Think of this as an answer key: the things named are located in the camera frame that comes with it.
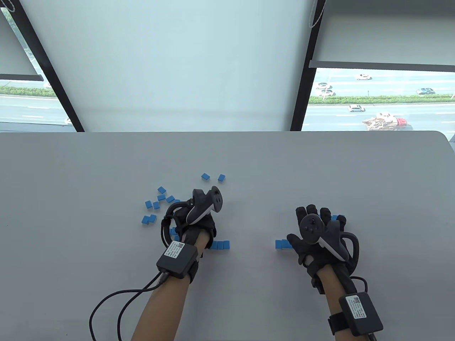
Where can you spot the person's left hand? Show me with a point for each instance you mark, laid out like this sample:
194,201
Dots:
208,225

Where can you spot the person's right hand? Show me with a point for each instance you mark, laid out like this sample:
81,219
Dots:
309,255

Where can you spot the blue mahjong tiles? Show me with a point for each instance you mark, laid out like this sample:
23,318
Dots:
149,219

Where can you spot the person's left forearm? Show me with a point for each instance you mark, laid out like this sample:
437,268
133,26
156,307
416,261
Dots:
163,309

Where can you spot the person's right forearm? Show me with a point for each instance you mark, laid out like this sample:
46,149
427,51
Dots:
330,287

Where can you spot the black and white hand controller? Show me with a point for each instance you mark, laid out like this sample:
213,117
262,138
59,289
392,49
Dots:
310,227
201,209

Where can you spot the wide white roller blind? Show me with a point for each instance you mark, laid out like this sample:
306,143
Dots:
177,64

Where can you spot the green roadside hedge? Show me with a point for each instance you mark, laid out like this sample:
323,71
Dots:
373,99
21,91

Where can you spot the grey roller blind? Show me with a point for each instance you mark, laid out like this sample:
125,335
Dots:
384,32
10,60

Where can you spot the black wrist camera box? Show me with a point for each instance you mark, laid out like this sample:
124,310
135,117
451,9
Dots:
176,259
360,314

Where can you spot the black window frame post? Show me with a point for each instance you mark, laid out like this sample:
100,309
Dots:
305,78
49,71

